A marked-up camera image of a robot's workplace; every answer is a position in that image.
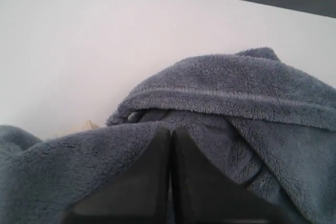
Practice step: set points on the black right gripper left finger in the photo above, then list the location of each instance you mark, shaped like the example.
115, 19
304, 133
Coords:
138, 195

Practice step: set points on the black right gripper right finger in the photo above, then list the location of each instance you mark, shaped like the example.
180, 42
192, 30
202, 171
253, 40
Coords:
203, 194

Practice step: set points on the wooden block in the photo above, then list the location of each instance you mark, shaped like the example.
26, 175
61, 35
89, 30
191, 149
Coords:
81, 127

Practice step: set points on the grey fleece towel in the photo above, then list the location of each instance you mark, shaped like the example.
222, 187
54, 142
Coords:
267, 126

